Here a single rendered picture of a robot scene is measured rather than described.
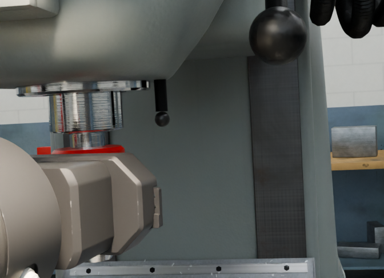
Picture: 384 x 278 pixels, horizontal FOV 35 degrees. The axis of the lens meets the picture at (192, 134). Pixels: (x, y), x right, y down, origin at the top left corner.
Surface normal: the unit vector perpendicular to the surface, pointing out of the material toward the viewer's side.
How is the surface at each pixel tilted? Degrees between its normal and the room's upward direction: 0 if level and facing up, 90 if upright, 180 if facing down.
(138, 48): 129
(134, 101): 90
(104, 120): 90
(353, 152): 90
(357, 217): 90
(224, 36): 135
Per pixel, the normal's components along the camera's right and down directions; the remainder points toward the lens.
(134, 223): -0.32, 0.05
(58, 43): -0.01, 0.47
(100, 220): 0.95, -0.03
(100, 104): 0.57, 0.01
